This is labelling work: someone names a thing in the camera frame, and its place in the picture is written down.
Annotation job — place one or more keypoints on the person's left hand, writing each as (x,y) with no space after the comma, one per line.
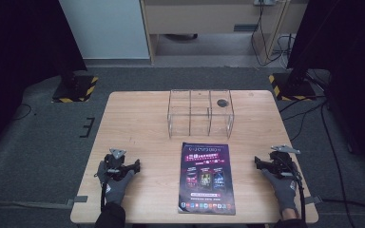
(115,190)

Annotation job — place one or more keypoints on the purple magazine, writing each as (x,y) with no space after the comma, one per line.
(206,180)

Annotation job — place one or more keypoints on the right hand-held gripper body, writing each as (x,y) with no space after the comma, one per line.
(282,163)

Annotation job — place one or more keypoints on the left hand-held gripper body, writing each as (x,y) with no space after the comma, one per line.
(117,161)

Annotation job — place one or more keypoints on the clear acrylic file rack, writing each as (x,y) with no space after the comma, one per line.
(199,115)

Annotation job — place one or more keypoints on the white power strip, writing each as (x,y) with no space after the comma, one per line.
(264,2)

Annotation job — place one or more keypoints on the black curtain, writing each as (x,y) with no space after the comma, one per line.
(351,47)
(19,47)

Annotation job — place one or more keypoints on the black yellow striped stand base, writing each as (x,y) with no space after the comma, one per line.
(76,90)
(293,90)

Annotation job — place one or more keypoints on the person's right hand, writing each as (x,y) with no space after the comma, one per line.
(285,191)

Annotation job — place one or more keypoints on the dark round object under desk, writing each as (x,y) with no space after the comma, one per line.
(181,37)

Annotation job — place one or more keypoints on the light wooden desk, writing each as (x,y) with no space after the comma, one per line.
(199,17)

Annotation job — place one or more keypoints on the round grey table grommet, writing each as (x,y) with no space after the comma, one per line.
(222,103)

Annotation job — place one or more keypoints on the white cabinet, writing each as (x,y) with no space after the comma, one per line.
(104,28)

